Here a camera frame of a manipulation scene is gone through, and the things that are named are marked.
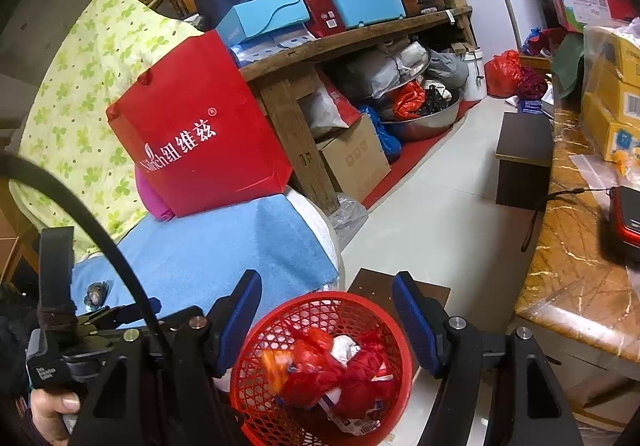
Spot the grey sack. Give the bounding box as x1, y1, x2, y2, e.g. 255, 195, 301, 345
344, 43, 432, 99

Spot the white tissue paper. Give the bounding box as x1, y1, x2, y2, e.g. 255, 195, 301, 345
330, 333, 362, 362

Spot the red carpet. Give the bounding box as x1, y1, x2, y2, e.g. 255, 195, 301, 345
361, 98, 482, 211

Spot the red and white box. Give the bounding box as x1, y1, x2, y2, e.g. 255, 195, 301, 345
551, 0, 637, 32

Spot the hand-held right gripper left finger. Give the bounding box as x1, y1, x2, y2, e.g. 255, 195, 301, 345
67, 270, 263, 446

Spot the brown cardboard box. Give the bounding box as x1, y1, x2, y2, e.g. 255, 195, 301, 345
316, 115, 392, 205

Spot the white and red sack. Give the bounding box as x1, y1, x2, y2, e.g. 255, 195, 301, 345
299, 70, 362, 141

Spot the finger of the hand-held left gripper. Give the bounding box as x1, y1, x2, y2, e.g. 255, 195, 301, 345
75, 301, 163, 333

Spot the red paper shopping bag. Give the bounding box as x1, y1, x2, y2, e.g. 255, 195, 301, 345
106, 30, 294, 219

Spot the green fabric bag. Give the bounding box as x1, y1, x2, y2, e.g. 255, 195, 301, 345
554, 32, 590, 100

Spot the dark red plastic bag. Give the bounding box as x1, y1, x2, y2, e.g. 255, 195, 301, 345
517, 67, 549, 101

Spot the small grey wrapper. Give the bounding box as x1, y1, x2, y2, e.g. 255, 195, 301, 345
82, 281, 110, 309

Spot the black camera strap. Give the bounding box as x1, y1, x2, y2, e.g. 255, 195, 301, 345
520, 187, 613, 253

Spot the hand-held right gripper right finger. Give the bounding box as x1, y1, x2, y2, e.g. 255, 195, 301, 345
391, 271, 593, 446

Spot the blue blanket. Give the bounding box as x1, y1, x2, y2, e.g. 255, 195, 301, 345
70, 193, 342, 321

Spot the stack of yellow cartons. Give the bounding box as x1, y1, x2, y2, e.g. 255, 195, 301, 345
580, 23, 640, 163

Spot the red and black camera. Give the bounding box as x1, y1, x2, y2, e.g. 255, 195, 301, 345
606, 185, 640, 247

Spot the red plastic mesh basket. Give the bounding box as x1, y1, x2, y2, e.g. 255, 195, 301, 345
230, 291, 414, 446

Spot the person's left hand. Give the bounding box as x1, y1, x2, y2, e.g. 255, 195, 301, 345
29, 386, 83, 446

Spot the clear plastic bag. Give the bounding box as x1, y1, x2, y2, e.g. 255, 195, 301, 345
329, 192, 369, 247

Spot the metal basin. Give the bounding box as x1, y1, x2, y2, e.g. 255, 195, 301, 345
379, 84, 464, 143

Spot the magenta pillow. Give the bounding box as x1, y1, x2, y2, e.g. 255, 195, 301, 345
134, 163, 177, 221

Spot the marble table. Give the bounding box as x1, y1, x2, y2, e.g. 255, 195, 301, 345
514, 88, 640, 369

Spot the dark brown wooden stool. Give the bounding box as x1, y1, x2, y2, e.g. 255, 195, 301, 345
495, 112, 554, 211

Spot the wooden bench shelf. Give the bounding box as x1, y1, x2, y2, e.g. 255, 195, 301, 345
239, 6, 474, 217

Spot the black cable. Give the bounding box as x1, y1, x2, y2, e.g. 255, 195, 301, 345
0, 153, 166, 362

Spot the light blue cardboard box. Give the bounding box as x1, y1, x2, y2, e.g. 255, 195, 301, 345
215, 0, 312, 47

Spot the small brown stool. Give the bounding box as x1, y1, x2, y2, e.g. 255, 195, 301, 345
346, 268, 452, 329

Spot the blue plastic bag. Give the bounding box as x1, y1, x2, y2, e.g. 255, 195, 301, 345
356, 103, 402, 163

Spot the green floral quilt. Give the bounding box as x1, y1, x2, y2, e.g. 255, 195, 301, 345
10, 0, 207, 259

